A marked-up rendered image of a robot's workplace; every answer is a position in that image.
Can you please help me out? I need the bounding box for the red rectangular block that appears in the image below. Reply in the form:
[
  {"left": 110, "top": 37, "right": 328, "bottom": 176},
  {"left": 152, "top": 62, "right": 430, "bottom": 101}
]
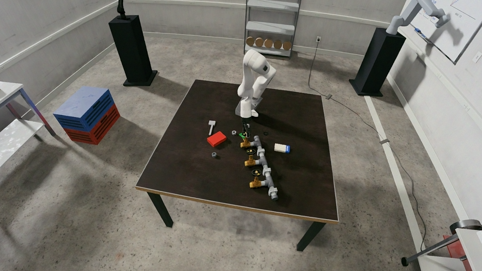
[{"left": 207, "top": 131, "right": 226, "bottom": 147}]

